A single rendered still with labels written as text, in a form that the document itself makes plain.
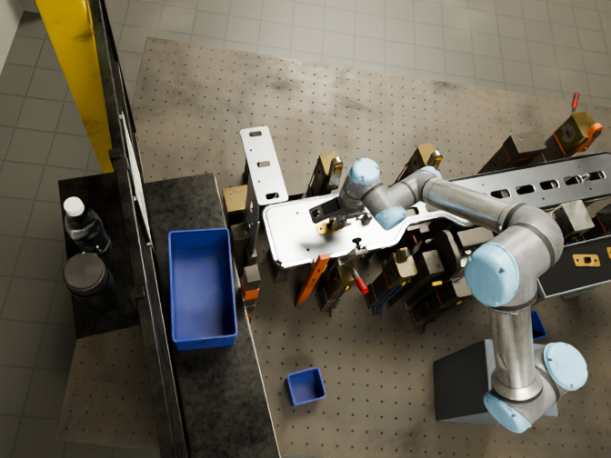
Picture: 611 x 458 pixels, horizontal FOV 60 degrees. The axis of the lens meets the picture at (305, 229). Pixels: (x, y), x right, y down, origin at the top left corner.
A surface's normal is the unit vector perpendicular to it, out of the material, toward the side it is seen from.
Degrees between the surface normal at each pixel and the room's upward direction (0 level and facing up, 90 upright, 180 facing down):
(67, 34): 90
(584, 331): 0
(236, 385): 0
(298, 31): 0
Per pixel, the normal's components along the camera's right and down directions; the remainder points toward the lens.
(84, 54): 0.26, 0.90
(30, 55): 0.15, -0.40
